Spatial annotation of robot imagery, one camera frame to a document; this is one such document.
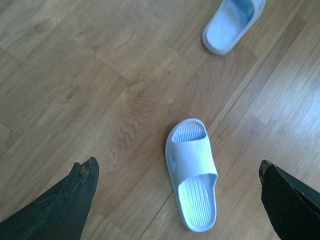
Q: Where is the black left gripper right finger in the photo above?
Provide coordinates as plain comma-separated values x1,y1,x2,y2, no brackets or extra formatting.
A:
258,159,320,240

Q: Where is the white slide sandal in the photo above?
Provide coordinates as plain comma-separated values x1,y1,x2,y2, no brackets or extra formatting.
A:
165,118,218,233
201,0,266,56

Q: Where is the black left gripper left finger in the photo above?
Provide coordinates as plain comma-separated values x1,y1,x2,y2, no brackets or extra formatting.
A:
0,157,99,240

